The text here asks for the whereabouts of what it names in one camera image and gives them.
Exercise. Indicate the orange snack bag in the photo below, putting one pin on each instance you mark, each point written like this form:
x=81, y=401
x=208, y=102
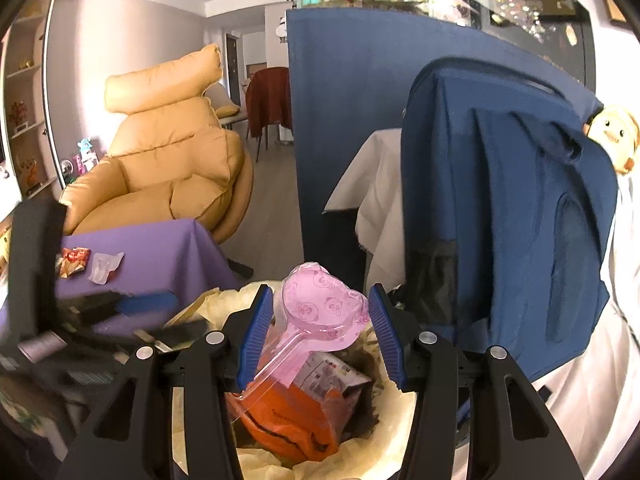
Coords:
x=298, y=422

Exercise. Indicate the red paper trash bucket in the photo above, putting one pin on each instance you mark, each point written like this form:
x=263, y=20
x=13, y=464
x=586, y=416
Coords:
x=375, y=440

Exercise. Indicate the yellow plush toy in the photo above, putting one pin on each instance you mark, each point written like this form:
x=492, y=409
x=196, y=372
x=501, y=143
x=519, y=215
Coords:
x=618, y=134

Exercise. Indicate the dark red draped chair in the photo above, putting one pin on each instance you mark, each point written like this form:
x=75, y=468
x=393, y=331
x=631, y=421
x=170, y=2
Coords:
x=268, y=100

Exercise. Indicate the white cloth on furniture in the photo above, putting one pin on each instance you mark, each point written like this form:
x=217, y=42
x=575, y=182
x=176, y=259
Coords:
x=371, y=186

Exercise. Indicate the pink plastic panda packaging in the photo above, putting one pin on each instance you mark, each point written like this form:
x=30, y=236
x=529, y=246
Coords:
x=313, y=312

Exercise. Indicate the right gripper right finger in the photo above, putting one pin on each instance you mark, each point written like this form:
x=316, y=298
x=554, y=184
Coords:
x=512, y=434

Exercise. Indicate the purple tablecloth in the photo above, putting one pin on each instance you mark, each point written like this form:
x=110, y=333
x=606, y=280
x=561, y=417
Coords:
x=176, y=256

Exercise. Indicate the yellow leather armchair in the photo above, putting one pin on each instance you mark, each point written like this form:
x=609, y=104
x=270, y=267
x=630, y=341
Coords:
x=170, y=158

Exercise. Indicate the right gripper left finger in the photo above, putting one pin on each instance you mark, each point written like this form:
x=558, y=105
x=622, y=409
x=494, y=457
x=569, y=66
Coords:
x=128, y=433

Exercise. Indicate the wooden wall shelf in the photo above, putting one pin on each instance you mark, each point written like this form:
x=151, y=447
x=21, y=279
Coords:
x=30, y=159

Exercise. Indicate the red small snack packet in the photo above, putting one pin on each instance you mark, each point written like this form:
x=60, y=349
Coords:
x=72, y=261

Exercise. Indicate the colourful toy boxes pile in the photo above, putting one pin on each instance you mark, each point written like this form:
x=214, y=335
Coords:
x=81, y=163

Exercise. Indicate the blue cloth covered cabinet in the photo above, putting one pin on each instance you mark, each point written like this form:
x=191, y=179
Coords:
x=350, y=74

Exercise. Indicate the blue backpack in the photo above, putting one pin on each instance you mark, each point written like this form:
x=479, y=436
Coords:
x=506, y=207

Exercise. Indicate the clear crumpled plastic wrapper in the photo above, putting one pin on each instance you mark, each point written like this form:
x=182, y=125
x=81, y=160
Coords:
x=102, y=266

